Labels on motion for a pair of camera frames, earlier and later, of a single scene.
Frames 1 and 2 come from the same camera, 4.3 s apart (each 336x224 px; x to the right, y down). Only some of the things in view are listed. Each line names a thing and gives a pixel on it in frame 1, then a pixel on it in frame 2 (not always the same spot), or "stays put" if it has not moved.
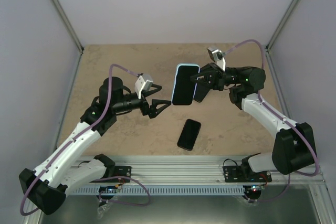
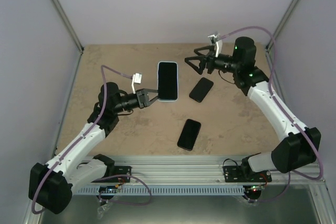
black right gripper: [214, 76] to [201, 59]
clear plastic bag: [101, 209] stays put
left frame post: [60, 11] stays put
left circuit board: [107, 189] stays put
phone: [201, 90] stays put
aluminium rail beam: [194, 169] stays put
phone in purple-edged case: [189, 135] stays put
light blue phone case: [185, 87] to [163, 100]
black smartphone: [185, 87] to [167, 87]
